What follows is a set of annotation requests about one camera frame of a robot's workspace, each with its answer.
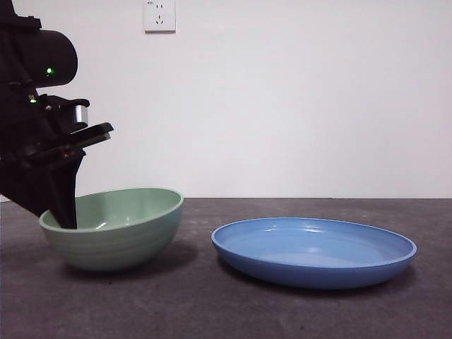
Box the blue plate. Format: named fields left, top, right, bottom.
left=210, top=217, right=417, bottom=290

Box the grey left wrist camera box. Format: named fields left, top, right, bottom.
left=69, top=100, right=90, bottom=127

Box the white wall socket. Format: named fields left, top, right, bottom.
left=143, top=0, right=177, bottom=35

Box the green bowl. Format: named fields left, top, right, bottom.
left=38, top=187, right=185, bottom=272

